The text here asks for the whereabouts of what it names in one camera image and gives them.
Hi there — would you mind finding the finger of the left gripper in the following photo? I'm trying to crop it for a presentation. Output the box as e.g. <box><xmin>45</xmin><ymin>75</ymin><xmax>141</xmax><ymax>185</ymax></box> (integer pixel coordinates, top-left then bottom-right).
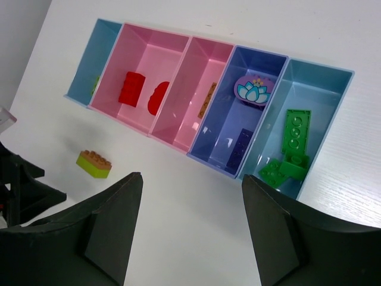
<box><xmin>1</xmin><ymin>145</ymin><xmax>67</xmax><ymax>227</ymax></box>

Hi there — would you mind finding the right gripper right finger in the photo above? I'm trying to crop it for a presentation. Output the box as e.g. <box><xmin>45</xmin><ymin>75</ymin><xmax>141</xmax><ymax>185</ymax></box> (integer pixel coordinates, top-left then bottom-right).
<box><xmin>242</xmin><ymin>175</ymin><xmax>380</xmax><ymax>285</ymax></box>

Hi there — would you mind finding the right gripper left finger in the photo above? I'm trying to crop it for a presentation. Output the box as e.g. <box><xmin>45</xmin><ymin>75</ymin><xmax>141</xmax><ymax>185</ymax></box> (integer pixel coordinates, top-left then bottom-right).
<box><xmin>1</xmin><ymin>172</ymin><xmax>143</xmax><ymax>285</ymax></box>

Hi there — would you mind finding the green round lego plate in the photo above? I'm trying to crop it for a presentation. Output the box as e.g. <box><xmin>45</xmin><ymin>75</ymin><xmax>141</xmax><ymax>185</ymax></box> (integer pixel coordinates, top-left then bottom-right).
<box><xmin>258</xmin><ymin>158</ymin><xmax>289</xmax><ymax>189</ymax></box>

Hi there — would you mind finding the lime and orange lego stack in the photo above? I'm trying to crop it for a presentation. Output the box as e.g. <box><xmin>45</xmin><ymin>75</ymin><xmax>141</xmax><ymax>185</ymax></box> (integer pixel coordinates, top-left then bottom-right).
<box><xmin>76</xmin><ymin>150</ymin><xmax>112</xmax><ymax>179</ymax></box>

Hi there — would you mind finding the small green lego brick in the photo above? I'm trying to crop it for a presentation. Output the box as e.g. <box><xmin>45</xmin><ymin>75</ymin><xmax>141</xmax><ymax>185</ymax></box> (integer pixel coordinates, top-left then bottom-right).
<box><xmin>280</xmin><ymin>154</ymin><xmax>310</xmax><ymax>181</ymax></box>

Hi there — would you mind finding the dark blue lego brick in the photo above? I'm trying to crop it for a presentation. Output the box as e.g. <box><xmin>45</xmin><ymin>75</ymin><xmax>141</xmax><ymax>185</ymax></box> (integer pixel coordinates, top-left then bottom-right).
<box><xmin>226</xmin><ymin>129</ymin><xmax>253</xmax><ymax>173</ymax></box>

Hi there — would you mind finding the green lego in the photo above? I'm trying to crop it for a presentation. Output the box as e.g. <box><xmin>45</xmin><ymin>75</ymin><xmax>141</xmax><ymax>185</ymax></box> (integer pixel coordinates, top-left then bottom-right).
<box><xmin>281</xmin><ymin>109</ymin><xmax>311</xmax><ymax>154</ymax></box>

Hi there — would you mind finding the lime curved lego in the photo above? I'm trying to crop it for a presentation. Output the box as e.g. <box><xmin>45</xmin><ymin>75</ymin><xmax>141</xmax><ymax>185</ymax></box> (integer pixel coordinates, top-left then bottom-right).
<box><xmin>90</xmin><ymin>76</ymin><xmax>100</xmax><ymax>96</ymax></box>

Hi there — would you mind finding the red apple lego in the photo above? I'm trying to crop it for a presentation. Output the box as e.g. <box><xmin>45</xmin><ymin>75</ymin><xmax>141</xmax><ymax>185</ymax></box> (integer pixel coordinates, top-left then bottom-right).
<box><xmin>148</xmin><ymin>81</ymin><xmax>170</xmax><ymax>116</ymax></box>

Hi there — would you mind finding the red lego brick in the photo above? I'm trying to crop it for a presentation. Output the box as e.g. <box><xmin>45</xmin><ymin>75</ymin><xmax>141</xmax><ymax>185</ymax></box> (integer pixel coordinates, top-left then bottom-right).
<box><xmin>118</xmin><ymin>71</ymin><xmax>146</xmax><ymax>107</ymax></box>

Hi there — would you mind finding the purple curved lego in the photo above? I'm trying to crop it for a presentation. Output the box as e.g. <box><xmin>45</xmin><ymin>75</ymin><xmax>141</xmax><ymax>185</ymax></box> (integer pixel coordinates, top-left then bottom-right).
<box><xmin>233</xmin><ymin>74</ymin><xmax>275</xmax><ymax>108</ymax></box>

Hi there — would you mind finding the tan lego brick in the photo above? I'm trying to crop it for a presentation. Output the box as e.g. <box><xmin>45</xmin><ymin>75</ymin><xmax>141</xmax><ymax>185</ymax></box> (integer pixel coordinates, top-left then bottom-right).
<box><xmin>198</xmin><ymin>82</ymin><xmax>217</xmax><ymax>119</ymax></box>

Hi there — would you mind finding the dark blue bin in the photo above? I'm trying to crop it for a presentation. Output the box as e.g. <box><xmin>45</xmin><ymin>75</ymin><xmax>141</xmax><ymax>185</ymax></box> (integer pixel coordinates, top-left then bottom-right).
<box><xmin>188</xmin><ymin>46</ymin><xmax>289</xmax><ymax>178</ymax></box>

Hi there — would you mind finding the small pink bin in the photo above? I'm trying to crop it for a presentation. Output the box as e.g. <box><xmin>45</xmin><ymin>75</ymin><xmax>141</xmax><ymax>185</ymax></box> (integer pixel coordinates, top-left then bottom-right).
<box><xmin>149</xmin><ymin>36</ymin><xmax>235</xmax><ymax>154</ymax></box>

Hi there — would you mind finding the right light blue bin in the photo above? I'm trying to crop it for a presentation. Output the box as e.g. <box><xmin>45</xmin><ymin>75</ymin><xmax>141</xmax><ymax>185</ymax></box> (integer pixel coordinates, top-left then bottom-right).
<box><xmin>239</xmin><ymin>59</ymin><xmax>354</xmax><ymax>199</ymax></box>

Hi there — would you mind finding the light blue bin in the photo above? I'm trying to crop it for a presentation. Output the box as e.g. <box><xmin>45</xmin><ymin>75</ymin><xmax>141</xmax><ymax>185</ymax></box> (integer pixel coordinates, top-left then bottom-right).
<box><xmin>65</xmin><ymin>18</ymin><xmax>122</xmax><ymax>107</ymax></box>
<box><xmin>239</xmin><ymin>59</ymin><xmax>354</xmax><ymax>199</ymax></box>

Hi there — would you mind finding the left light blue bin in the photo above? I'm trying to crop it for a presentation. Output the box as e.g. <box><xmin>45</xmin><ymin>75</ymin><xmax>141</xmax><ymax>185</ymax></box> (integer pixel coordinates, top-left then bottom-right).
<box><xmin>65</xmin><ymin>18</ymin><xmax>122</xmax><ymax>107</ymax></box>

